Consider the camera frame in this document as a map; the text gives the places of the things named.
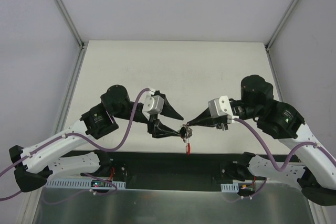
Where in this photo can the right white cable duct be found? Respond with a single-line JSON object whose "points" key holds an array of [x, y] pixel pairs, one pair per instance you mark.
{"points": [[230, 188]]}

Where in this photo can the white cable duct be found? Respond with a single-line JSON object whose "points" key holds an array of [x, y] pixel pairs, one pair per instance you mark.
{"points": [[83, 183], [230, 188]]}

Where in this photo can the left aluminium frame post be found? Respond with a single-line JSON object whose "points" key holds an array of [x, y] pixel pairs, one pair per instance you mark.
{"points": [[70, 23]]}

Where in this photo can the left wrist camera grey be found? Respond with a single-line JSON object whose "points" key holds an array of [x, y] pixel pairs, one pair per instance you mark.
{"points": [[153, 105]]}

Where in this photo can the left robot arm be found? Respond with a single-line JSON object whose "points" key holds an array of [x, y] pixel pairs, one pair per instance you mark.
{"points": [[75, 150]]}

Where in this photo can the metal key holder red handle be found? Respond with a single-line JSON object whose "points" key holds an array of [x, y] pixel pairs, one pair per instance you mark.
{"points": [[185, 134]]}

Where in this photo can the left white cable duct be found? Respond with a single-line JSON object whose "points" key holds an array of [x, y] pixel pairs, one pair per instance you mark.
{"points": [[83, 183]]}

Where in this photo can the right aluminium frame post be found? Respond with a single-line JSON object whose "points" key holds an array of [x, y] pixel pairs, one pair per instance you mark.
{"points": [[284, 19]]}

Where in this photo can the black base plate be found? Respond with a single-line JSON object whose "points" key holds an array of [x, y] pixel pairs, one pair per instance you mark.
{"points": [[178, 171]]}

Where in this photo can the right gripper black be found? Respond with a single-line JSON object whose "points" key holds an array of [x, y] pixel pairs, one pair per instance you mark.
{"points": [[219, 121]]}

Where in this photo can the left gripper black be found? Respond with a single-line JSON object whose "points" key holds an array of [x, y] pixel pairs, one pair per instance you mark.
{"points": [[154, 120]]}

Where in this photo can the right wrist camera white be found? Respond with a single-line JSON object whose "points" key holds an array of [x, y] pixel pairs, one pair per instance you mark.
{"points": [[221, 107]]}

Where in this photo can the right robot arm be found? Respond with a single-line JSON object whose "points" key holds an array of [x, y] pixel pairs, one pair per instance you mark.
{"points": [[309, 167]]}

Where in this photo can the aluminium frame post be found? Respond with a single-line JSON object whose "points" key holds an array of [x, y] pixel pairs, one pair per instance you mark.
{"points": [[284, 19], [70, 23]]}

